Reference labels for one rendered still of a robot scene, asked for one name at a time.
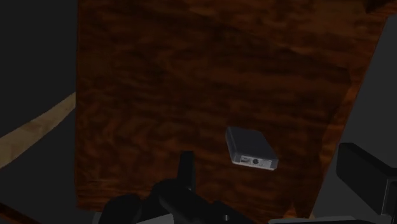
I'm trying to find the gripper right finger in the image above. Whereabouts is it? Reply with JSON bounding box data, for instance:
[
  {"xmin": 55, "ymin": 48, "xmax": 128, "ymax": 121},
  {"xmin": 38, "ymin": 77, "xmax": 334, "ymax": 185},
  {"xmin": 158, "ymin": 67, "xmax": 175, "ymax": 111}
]
[{"xmin": 336, "ymin": 142, "xmax": 397, "ymax": 218}]

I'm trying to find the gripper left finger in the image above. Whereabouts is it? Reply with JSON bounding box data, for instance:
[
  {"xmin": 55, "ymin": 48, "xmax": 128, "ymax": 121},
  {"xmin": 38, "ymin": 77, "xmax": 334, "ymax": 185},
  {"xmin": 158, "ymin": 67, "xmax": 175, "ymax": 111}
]
[{"xmin": 98, "ymin": 151, "xmax": 256, "ymax": 224}]

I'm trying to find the small grey flat box device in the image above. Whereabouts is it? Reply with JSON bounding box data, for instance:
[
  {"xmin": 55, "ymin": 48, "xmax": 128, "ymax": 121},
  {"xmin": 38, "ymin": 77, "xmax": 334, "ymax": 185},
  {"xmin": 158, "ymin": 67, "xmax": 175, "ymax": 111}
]
[{"xmin": 225, "ymin": 126, "xmax": 279, "ymax": 171}]

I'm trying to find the brown wooden table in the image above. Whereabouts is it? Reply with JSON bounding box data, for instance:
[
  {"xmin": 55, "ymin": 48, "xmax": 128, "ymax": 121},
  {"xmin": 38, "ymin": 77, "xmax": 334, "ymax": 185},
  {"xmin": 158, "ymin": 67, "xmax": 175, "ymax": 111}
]
[{"xmin": 75, "ymin": 0, "xmax": 397, "ymax": 224}]

